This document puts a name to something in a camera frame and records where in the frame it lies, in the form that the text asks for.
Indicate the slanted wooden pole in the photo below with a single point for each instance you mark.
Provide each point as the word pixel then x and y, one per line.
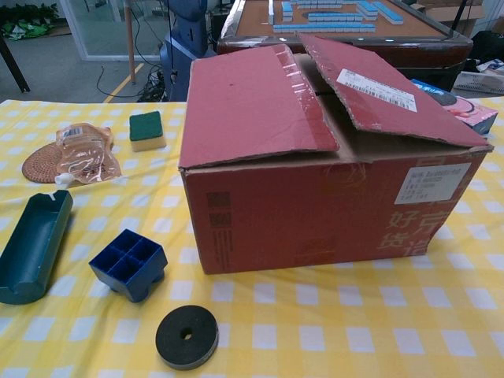
pixel 130 39

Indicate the blue four-compartment holder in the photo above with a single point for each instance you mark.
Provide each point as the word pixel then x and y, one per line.
pixel 134 271

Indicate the dark wood mahjong table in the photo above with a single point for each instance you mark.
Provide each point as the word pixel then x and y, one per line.
pixel 413 51

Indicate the blue pink package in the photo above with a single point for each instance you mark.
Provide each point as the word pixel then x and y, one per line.
pixel 472 114

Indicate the blue white mahjong tile row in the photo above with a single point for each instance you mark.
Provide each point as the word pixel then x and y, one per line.
pixel 334 17
pixel 323 28
pixel 323 4
pixel 384 11
pixel 287 10

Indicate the black slanted table leg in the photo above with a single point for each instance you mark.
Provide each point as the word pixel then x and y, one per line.
pixel 15 71

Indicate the black bag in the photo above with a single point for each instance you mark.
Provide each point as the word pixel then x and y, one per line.
pixel 488 45

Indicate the red cardboard shipping box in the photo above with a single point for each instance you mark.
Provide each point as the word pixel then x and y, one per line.
pixel 275 216

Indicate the white plastic mesh basket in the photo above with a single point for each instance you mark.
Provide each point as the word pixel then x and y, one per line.
pixel 480 82

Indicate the green plants and bags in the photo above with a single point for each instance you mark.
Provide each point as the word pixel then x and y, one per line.
pixel 23 23

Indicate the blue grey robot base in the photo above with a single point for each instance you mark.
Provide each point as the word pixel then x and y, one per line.
pixel 181 51

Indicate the teal plastic trough tray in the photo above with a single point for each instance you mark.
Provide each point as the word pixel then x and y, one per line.
pixel 27 252

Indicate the clear plastic spout pouch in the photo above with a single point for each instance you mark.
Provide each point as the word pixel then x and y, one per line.
pixel 86 157

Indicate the green yellow scrub sponge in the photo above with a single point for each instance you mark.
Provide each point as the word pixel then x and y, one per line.
pixel 145 126

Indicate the black foam disc with hole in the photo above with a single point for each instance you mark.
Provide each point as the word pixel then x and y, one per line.
pixel 169 338

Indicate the yellow white checkered tablecloth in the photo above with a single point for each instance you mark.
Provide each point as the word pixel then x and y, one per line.
pixel 315 334

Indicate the white framed glass partition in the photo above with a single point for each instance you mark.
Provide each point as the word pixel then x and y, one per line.
pixel 75 31

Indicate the round woven rattan coaster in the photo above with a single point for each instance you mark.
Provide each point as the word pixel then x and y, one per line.
pixel 39 165

